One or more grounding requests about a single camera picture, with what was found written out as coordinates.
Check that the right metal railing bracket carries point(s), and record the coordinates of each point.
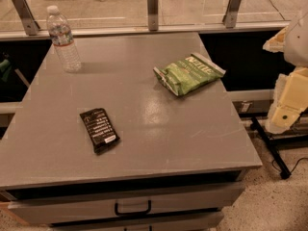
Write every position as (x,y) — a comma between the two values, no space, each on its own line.
(231,14)

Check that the black snack packet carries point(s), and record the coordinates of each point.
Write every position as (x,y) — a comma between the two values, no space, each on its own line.
(100,129)

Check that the clear plastic water bottle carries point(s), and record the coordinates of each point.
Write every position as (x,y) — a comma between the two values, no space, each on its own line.
(63,40)

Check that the grey lower drawer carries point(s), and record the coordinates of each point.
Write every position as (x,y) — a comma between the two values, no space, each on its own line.
(178,222)

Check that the metal railing bracket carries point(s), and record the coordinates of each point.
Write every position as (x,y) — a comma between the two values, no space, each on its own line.
(152,12)
(231,14)
(30,25)

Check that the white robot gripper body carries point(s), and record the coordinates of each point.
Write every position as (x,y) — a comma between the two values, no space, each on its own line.
(297,43)

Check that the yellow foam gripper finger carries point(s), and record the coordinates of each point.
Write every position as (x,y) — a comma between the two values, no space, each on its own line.
(290,99)
(276,43)

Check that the grey drawer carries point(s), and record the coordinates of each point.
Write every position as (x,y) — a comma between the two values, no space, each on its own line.
(101,205)
(178,222)

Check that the middle metal railing bracket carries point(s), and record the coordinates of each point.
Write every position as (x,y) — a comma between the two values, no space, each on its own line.
(152,12)

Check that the green jalapeno chip bag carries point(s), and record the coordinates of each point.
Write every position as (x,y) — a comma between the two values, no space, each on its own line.
(191,73)

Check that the black metal stand leg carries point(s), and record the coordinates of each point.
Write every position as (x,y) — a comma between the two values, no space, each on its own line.
(284,171)

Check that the black drawer handle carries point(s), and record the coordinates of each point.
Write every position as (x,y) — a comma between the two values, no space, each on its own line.
(133,209)

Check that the grey upper drawer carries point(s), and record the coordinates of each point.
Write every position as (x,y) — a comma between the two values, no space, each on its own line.
(101,205)

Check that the left metal railing bracket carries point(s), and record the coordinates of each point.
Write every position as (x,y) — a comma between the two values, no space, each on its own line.
(30,25)

